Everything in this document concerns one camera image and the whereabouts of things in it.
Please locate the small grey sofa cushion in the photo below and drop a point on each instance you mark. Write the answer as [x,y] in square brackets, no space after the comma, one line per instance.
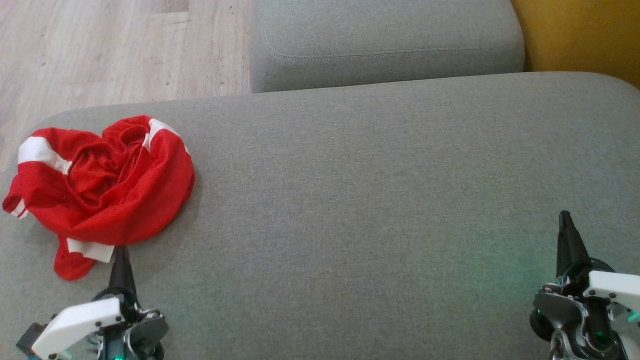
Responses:
[380,40]

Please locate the plain red garment white trim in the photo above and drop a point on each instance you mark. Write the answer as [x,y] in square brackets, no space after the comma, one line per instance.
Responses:
[125,200]

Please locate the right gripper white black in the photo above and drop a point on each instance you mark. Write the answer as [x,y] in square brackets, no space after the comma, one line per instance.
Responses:
[610,290]

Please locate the yellow sofa cushion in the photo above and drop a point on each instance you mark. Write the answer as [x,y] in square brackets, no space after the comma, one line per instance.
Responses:
[590,35]

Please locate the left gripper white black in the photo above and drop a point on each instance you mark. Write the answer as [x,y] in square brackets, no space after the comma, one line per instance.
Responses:
[80,325]

